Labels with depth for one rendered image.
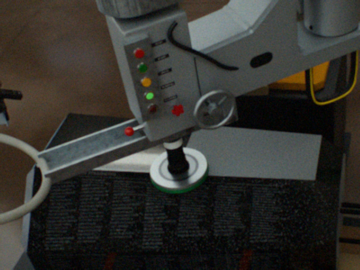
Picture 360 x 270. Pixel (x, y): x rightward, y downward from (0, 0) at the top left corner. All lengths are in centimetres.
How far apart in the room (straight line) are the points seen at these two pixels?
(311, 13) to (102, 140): 84
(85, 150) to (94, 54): 281
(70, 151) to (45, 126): 215
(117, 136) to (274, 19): 67
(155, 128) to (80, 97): 248
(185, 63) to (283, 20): 35
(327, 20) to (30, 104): 285
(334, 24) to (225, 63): 41
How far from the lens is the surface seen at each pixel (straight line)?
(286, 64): 201
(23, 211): 182
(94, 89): 439
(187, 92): 186
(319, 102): 231
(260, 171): 219
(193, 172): 214
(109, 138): 206
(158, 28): 172
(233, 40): 186
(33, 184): 248
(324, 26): 207
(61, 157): 205
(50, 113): 428
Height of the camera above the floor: 239
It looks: 39 degrees down
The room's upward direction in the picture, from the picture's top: 12 degrees counter-clockwise
